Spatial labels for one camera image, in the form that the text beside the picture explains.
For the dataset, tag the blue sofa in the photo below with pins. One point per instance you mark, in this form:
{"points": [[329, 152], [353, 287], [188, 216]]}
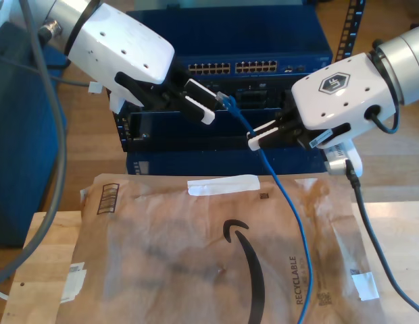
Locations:
{"points": [[20, 152]]}

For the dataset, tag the dark blue base box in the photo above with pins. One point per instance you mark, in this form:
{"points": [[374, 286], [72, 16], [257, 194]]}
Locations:
{"points": [[213, 162]]}

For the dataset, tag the blue network switch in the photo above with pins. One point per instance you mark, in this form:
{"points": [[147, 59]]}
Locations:
{"points": [[263, 40]]}

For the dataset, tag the black server rack frame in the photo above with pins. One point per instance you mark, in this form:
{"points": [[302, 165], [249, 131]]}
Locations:
{"points": [[348, 30]]}

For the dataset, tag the black rack server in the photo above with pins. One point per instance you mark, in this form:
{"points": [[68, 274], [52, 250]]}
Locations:
{"points": [[257, 96]]}

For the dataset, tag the black empty rack tray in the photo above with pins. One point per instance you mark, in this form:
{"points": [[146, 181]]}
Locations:
{"points": [[196, 135]]}

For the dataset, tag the brown paper mailer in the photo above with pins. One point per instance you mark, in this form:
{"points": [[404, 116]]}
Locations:
{"points": [[162, 253]]}

